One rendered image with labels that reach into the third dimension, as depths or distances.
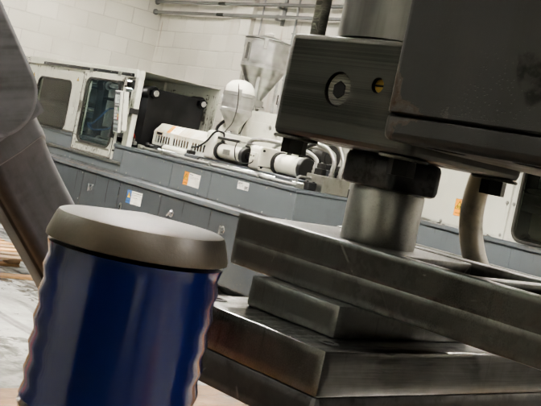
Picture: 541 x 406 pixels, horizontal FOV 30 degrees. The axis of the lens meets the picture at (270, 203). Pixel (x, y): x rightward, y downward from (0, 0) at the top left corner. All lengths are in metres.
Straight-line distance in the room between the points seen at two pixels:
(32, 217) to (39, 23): 11.55
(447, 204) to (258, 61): 3.14
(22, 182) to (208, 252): 0.60
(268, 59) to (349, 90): 8.52
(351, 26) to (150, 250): 0.30
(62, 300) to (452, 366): 0.30
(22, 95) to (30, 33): 11.54
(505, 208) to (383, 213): 5.63
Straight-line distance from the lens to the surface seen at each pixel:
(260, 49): 9.00
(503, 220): 6.11
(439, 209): 6.42
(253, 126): 8.85
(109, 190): 9.54
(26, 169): 0.80
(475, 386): 0.50
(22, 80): 0.77
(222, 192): 8.07
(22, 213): 0.81
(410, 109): 0.41
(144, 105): 9.58
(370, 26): 0.47
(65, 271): 0.21
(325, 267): 0.47
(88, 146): 9.95
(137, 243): 0.20
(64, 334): 0.21
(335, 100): 0.47
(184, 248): 0.20
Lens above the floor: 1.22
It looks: 3 degrees down
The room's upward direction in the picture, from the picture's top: 12 degrees clockwise
